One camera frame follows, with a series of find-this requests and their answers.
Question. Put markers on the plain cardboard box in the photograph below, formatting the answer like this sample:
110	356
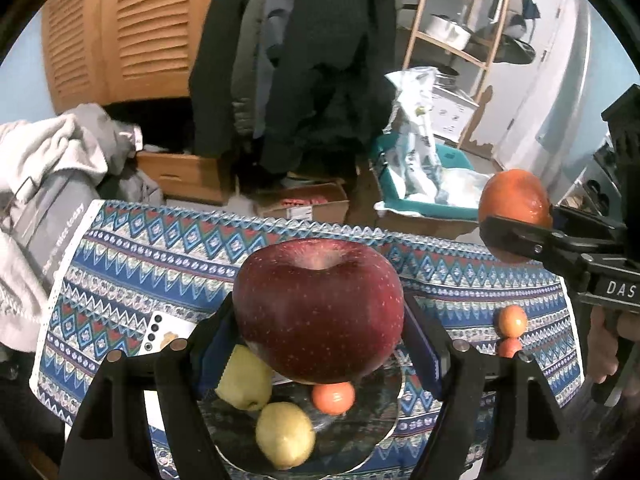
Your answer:
425	225

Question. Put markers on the person's right hand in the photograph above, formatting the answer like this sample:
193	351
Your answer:
595	345

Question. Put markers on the grey garment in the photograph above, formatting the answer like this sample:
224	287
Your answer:
100	135

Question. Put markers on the grey printed sweatshirt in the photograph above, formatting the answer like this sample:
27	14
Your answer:
55	220

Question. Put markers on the black jacket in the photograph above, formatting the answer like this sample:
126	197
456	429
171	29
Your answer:
215	85

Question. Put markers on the black long coat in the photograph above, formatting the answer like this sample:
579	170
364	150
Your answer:
330	60

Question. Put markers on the large dark red apple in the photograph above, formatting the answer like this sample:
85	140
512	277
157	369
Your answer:
320	310

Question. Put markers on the yellow lemon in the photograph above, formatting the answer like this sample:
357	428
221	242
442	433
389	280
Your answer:
285	435

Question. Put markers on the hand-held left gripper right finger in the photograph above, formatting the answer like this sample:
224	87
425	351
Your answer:
425	355

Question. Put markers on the white cooking pot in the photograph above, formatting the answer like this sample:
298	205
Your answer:
450	32

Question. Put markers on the printed plastic bag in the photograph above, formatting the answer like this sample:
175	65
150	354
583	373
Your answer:
415	150

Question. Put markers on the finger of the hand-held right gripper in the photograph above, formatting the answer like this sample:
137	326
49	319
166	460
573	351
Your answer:
585	230
525	242

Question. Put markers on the dark reflective plate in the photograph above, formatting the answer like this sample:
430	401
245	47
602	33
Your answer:
350	435

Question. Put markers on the small red apple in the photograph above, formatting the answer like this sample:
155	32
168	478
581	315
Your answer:
510	347

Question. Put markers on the white smartphone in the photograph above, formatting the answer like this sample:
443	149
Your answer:
160	332

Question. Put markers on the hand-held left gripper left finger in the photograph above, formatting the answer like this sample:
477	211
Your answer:
212	355

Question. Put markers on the cardboard box with red label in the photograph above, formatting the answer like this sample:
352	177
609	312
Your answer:
320	210

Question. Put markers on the small orange tangerine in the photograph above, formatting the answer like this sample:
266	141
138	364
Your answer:
511	321
332	399

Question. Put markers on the large orange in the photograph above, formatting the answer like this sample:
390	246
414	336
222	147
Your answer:
515	200

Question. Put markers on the wooden drawer box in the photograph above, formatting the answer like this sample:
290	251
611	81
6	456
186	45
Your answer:
185	175

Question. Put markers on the wooden louvered wardrobe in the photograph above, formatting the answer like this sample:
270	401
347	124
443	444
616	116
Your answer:
145	25

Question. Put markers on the white plastic bag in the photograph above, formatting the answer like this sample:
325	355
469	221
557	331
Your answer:
465	185

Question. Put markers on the grey jacket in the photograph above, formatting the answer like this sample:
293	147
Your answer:
250	60

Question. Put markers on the dark pan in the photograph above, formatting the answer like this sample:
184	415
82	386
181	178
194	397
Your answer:
517	50

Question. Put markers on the wooden shelf rack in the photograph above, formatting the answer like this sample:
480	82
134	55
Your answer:
418	12

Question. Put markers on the blue patterned tablecloth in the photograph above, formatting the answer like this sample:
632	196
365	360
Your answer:
150	270

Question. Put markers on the yellow-green pear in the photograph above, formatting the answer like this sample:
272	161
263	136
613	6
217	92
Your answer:
245	385

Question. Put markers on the teal plastic bin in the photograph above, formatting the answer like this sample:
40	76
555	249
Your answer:
450	157

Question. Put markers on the small metal pot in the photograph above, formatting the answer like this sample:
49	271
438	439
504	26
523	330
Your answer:
446	77

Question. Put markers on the white fleece robe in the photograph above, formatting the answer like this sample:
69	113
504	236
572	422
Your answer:
25	150

